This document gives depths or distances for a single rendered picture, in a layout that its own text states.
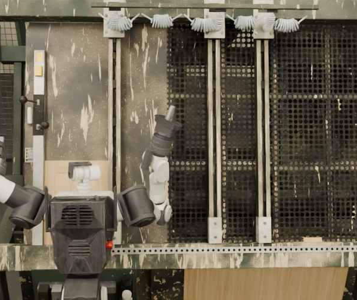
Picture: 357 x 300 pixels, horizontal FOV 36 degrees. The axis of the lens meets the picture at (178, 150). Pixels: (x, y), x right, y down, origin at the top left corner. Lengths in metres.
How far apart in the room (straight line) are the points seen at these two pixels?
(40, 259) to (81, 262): 0.62
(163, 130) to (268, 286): 1.26
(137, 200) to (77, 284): 0.40
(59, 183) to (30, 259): 0.39
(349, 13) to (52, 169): 1.65
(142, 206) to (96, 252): 0.26
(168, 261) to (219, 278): 0.48
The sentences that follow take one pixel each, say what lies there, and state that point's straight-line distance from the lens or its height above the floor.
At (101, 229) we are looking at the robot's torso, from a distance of 2.09.
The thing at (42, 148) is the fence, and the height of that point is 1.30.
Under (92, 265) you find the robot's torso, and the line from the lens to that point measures 2.16.
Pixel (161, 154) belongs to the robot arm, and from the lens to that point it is 2.32.
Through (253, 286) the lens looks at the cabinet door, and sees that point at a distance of 3.17.
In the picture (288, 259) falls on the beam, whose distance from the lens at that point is 2.79.
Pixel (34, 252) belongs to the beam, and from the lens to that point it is 2.76.
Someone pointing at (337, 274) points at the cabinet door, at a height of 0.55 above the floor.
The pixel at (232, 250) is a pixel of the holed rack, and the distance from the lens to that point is 2.72.
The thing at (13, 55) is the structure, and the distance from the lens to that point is 2.92.
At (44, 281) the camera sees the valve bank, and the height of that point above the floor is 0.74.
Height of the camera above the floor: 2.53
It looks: 27 degrees down
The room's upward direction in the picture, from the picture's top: 1 degrees clockwise
